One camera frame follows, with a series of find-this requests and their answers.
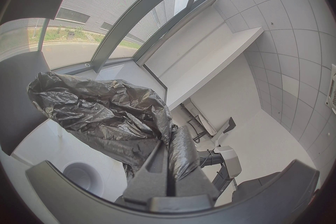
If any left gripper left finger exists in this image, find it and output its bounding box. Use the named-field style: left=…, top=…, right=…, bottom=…
left=123, top=140, right=169, bottom=204

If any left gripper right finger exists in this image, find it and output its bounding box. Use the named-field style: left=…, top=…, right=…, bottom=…
left=168, top=165, right=219, bottom=198

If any white chair dark grey seat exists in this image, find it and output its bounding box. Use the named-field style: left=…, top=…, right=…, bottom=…
left=0, top=0, right=69, bottom=156

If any black plastic bag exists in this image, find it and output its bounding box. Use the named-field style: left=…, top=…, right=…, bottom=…
left=26, top=71, right=200, bottom=188

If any white ceiling air vent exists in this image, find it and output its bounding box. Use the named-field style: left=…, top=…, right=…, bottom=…
left=325, top=64, right=336, bottom=114

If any black metal rack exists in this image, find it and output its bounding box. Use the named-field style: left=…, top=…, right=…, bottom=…
left=181, top=102, right=210, bottom=142

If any window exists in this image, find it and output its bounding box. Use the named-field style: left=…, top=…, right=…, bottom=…
left=0, top=0, right=246, bottom=74

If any white trash bin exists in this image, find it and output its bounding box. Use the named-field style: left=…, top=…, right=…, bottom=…
left=62, top=161, right=105, bottom=197

